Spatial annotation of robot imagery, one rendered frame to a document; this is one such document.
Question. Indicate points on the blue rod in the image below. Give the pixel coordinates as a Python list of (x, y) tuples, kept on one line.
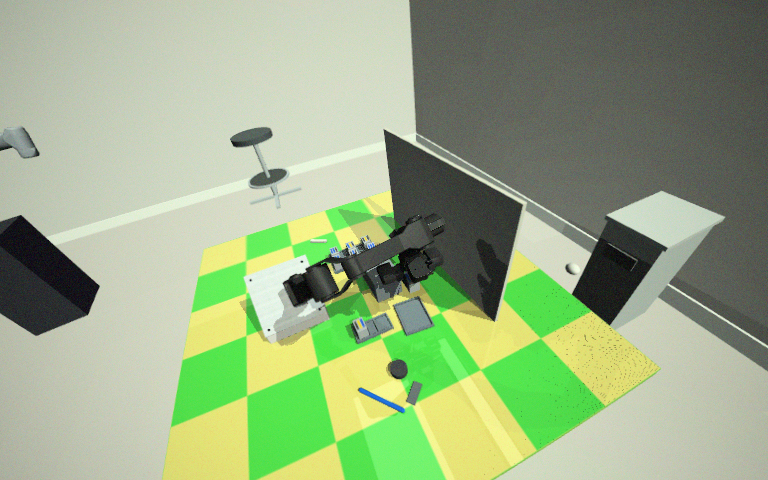
[(379, 399)]

